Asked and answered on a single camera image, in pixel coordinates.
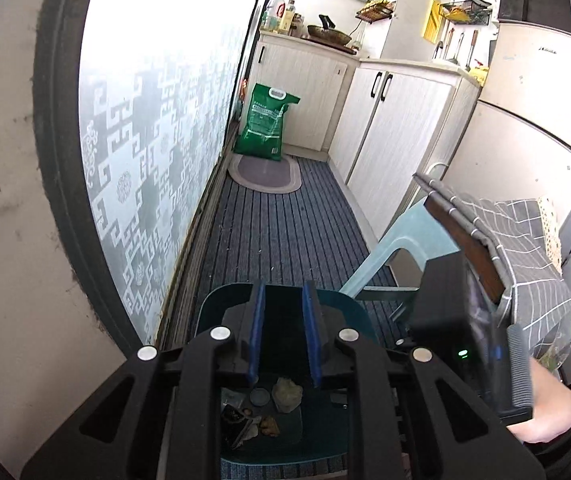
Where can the large plastic oil bottle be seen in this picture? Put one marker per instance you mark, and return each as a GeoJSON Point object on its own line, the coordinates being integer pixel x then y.
{"type": "Point", "coordinates": [275, 12]}

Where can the grey oval floor mat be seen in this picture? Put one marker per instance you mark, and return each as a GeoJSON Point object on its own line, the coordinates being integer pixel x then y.
{"type": "Point", "coordinates": [265, 175]}

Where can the clear plastic bag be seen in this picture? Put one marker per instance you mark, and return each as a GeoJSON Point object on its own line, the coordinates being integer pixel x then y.
{"type": "Point", "coordinates": [558, 350]}

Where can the person's right hand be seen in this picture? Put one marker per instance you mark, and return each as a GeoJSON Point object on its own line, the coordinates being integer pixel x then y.
{"type": "Point", "coordinates": [550, 410]}

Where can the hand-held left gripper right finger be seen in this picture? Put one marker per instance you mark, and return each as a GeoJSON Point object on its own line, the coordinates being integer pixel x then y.
{"type": "Point", "coordinates": [313, 345]}

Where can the pale paper wad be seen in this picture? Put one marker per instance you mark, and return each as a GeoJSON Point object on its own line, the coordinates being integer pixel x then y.
{"type": "Point", "coordinates": [288, 394]}

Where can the blue striped floor mat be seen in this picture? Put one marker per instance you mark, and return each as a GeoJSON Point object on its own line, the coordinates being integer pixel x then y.
{"type": "Point", "coordinates": [275, 240]}

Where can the yellow cloth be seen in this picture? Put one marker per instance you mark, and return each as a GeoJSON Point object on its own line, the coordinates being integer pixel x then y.
{"type": "Point", "coordinates": [478, 72]}

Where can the yellow ginger root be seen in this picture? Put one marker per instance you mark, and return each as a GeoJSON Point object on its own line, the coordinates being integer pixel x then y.
{"type": "Point", "coordinates": [269, 426]}

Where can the round wooden board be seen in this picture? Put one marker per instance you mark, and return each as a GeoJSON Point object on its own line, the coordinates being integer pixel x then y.
{"type": "Point", "coordinates": [350, 49]}

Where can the hanging metal kitchen utensil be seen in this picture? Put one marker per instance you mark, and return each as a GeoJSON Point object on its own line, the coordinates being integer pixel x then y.
{"type": "Point", "coordinates": [459, 47]}

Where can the black frying pan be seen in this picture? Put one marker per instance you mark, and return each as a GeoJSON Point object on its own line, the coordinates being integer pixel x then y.
{"type": "Point", "coordinates": [330, 36]}

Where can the cream lace cloth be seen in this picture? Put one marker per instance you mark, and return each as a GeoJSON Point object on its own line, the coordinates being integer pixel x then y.
{"type": "Point", "coordinates": [548, 230]}

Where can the patterned frosted sliding door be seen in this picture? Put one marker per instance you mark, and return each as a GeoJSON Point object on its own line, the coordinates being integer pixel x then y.
{"type": "Point", "coordinates": [165, 110]}

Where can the dark teal plastic bin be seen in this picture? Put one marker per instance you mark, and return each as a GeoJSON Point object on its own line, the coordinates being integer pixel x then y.
{"type": "Point", "coordinates": [315, 430]}

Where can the white fridge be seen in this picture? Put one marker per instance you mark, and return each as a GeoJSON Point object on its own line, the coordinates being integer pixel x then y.
{"type": "Point", "coordinates": [530, 125]}

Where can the green rice bag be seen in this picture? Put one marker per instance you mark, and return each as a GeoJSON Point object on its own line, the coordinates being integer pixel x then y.
{"type": "Point", "coordinates": [265, 125]}

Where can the light blue plastic stool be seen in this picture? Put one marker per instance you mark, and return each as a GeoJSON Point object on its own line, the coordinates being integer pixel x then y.
{"type": "Point", "coordinates": [415, 235]}

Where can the black printed snack packet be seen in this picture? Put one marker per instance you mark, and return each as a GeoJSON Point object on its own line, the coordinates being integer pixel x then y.
{"type": "Point", "coordinates": [233, 416]}

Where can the white double-door kitchen cabinet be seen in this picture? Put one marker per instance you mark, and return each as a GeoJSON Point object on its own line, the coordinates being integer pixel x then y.
{"type": "Point", "coordinates": [395, 135]}

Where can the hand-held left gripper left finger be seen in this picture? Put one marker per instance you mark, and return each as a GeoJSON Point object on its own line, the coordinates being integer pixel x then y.
{"type": "Point", "coordinates": [255, 340]}

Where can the grey checked tablecloth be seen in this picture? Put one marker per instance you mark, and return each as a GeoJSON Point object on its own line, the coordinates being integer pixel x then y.
{"type": "Point", "coordinates": [530, 270]}

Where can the yellow wall holder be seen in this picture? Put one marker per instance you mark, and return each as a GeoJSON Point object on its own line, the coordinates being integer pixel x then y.
{"type": "Point", "coordinates": [433, 20]}

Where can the small yellow condiment bottle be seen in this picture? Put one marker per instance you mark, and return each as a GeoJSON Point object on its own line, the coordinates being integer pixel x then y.
{"type": "Point", "coordinates": [290, 17]}

